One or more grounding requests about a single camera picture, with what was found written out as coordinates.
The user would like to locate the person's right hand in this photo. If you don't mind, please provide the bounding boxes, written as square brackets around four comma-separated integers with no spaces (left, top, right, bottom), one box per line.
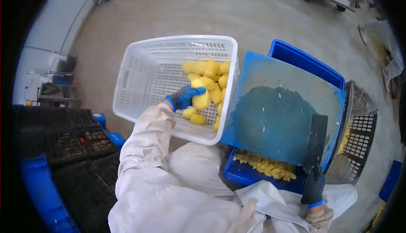
[300,167,327,210]

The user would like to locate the person's left hand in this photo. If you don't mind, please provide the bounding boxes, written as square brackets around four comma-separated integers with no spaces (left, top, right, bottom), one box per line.
[164,85,207,112]

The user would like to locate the person's left fingers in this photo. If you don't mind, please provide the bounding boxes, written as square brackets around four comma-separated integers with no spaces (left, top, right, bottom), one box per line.
[181,85,207,110]

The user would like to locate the peeled yellow potato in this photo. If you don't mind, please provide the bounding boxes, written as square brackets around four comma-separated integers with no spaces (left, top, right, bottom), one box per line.
[192,90,212,110]

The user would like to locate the black cleaver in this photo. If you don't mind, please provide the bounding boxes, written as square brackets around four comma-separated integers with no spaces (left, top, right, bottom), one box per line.
[303,114,329,174]

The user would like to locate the pile of peeled potatoes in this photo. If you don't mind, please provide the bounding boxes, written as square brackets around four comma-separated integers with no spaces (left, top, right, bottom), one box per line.
[182,60,231,132]

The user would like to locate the white slotted plastic basket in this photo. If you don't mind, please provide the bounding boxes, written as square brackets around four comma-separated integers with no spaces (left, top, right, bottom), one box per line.
[112,35,239,146]

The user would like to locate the blue cutting board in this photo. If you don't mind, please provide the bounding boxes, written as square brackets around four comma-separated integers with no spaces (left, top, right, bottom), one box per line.
[220,51,346,171]

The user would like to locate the small blue container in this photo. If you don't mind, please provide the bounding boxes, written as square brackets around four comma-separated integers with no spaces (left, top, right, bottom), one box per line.
[93,113,107,129]
[107,132,127,149]

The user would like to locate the pile of cut potato pieces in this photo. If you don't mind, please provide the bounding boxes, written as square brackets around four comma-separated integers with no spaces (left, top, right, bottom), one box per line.
[232,150,298,182]

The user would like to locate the blue plastic crate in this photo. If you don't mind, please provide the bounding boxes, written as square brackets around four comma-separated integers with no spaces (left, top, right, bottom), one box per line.
[222,39,346,195]

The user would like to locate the person's body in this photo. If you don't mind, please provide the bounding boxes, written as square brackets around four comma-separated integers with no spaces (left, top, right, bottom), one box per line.
[108,166,358,233]

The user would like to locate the stack of black crates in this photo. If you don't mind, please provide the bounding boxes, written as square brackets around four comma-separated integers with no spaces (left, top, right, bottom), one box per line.
[13,105,122,233]

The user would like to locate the cluttered work table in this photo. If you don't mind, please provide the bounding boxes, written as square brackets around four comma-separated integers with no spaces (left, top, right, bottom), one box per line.
[37,55,82,109]

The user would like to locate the clear plastic liner bag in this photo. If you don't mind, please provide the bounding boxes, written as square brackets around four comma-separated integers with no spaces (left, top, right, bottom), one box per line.
[344,80,380,117]

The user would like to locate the black slotted crate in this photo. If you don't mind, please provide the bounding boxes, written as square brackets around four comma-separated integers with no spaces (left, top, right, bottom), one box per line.
[326,112,379,185]

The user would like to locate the large blue bin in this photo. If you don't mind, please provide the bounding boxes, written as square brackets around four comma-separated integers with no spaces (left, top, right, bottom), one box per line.
[18,153,80,233]

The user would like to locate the white sacks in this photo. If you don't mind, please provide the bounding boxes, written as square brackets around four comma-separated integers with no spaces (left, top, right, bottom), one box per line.
[358,19,405,91]

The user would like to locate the blue box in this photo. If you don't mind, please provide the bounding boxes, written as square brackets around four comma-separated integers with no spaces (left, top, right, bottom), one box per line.
[379,160,403,203]

